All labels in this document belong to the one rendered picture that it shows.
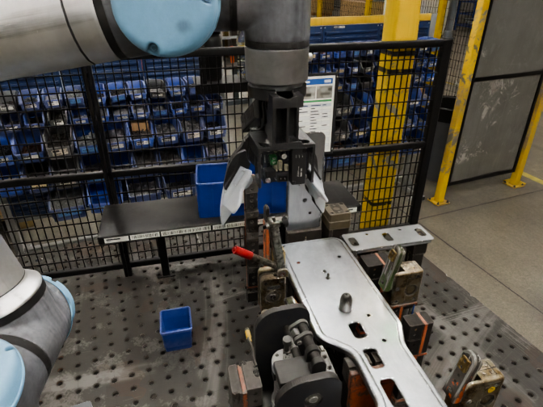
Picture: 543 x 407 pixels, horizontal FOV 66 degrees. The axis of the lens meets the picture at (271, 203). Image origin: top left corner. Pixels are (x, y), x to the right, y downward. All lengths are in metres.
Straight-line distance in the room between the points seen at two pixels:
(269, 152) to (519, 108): 3.77
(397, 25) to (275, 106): 1.23
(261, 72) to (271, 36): 0.04
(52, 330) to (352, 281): 0.78
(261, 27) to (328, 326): 0.77
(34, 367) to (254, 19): 0.54
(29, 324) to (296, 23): 0.55
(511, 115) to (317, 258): 3.12
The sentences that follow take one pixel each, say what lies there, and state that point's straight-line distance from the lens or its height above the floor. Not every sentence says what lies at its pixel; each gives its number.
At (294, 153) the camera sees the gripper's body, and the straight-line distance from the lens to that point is 0.51.
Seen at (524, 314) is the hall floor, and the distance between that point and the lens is 2.95.
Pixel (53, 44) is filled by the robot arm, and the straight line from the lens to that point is 0.38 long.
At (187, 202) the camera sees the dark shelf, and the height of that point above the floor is 1.03.
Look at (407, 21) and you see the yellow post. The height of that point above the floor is 1.61.
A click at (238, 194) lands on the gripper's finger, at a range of 0.55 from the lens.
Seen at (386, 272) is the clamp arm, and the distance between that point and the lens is 1.21.
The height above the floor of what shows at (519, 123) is 0.62.
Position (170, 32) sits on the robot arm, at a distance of 0.33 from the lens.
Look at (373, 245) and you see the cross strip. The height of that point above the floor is 1.00.
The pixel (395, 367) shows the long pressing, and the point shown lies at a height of 1.00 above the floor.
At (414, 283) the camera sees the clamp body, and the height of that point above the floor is 1.00.
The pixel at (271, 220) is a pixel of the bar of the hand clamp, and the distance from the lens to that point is 1.05.
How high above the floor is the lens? 1.76
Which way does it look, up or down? 29 degrees down
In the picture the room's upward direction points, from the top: straight up
